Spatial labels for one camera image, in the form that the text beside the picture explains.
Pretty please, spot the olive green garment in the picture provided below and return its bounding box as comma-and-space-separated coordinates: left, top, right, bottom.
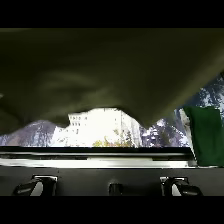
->
0, 28, 224, 136

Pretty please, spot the silver frame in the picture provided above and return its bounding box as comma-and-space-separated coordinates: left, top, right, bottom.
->
0, 151, 200, 197

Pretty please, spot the dark green garment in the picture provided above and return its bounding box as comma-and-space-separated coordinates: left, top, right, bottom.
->
182, 105, 224, 168

